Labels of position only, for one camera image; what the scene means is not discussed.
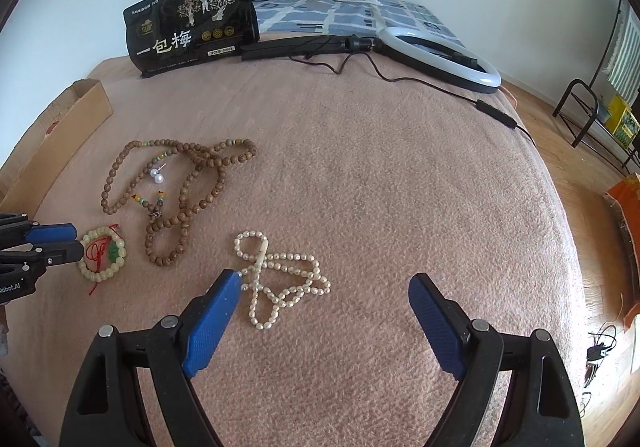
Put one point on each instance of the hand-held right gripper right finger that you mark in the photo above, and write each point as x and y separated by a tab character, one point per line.
435	322

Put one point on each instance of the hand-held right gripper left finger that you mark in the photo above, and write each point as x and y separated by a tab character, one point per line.
215	317

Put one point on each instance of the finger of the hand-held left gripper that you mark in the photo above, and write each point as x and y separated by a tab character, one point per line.
62	252
52	232

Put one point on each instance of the cardboard box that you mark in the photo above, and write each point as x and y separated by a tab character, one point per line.
85	112

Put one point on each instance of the pink blanket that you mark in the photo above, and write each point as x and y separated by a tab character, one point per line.
375	177

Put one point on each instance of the orange patterned box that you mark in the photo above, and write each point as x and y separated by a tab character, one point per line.
625	207

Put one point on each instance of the black snack bag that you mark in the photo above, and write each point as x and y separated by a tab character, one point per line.
190	27

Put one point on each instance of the small green container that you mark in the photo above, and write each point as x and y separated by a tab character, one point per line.
604	111

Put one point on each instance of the black metal clothes rack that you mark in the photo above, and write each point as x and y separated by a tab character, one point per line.
575	89

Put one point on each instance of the yellow green box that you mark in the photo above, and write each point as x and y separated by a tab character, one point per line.
625	124

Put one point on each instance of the black tripod stand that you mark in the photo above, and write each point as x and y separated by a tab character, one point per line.
290	49

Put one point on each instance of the blue checked bed sheet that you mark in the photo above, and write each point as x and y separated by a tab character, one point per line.
320	17

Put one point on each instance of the striped hanging cloth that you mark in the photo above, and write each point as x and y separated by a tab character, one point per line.
625	57

